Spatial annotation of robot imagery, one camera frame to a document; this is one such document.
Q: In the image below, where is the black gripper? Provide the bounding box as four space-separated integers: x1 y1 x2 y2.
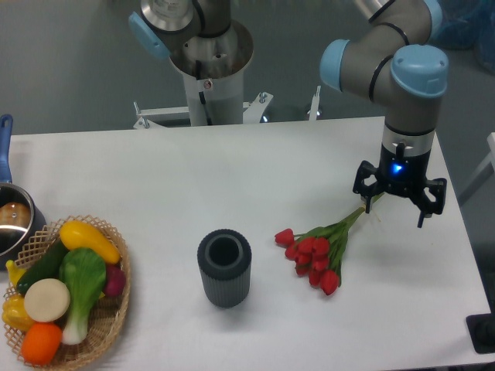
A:
353 145 447 228

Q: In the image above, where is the red tulip bouquet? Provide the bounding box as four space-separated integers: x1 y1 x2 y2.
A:
274 205 366 296

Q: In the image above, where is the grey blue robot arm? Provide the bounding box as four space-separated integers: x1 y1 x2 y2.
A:
128 1 449 219

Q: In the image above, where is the blue plastic bag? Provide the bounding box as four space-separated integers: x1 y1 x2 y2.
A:
433 1 494 74

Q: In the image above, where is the black device at table edge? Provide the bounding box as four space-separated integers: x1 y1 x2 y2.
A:
466 313 494 354

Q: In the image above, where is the dark grey ribbed vase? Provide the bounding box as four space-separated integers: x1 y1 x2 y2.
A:
196 229 252 308

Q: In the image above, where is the red radish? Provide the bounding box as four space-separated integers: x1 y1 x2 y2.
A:
102 265 126 298

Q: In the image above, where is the woven wicker basket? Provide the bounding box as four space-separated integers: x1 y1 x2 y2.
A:
1 216 131 370

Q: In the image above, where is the green bok choy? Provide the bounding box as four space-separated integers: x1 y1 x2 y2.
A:
60 247 106 345

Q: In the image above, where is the yellow squash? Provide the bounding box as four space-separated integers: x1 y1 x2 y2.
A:
59 220 121 264

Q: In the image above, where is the dark green cucumber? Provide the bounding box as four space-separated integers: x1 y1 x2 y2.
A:
15 240 69 295

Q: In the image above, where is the beige round bun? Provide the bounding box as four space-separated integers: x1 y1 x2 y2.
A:
24 278 70 322

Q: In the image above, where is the orange fruit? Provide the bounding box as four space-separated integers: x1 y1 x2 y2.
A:
20 322 62 366

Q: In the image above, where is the yellow banana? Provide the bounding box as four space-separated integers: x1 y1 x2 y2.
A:
5 260 26 287

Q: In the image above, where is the yellow bell pepper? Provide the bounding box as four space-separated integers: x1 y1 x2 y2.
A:
2 294 36 332

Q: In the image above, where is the white furniture frame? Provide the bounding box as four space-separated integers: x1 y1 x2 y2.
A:
458 132 494 206

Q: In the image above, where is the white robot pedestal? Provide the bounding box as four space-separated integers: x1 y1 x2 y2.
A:
134 24 274 129

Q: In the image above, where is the blue handled saucepan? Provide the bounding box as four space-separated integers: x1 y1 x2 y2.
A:
1 114 46 271

